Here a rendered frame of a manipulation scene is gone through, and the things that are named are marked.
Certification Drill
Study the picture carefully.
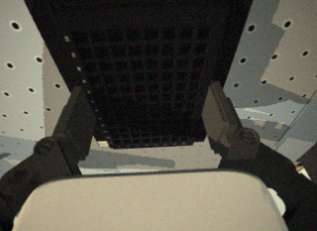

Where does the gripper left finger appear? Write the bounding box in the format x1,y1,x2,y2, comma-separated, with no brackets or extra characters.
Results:
0,86,97,231

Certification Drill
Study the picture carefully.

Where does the black flat rectangular pad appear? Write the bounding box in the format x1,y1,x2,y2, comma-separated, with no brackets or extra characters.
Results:
24,0,253,147

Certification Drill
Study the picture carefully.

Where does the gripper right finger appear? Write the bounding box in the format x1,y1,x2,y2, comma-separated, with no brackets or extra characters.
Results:
201,80,317,231

